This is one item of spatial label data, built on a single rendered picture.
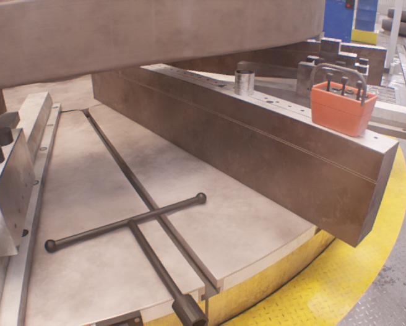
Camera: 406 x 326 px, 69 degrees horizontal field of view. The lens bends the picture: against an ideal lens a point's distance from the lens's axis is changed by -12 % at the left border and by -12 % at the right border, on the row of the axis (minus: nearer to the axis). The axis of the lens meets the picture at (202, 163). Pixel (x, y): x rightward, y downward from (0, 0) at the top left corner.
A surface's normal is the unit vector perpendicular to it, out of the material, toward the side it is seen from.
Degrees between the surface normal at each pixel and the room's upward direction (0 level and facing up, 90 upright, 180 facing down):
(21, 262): 0
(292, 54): 90
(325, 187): 90
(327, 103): 97
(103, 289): 0
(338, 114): 97
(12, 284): 0
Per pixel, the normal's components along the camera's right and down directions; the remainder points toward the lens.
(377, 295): 0.00, -0.88
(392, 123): -0.47, 0.43
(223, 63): -0.09, 0.48
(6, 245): 0.30, 0.46
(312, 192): -0.77, 0.31
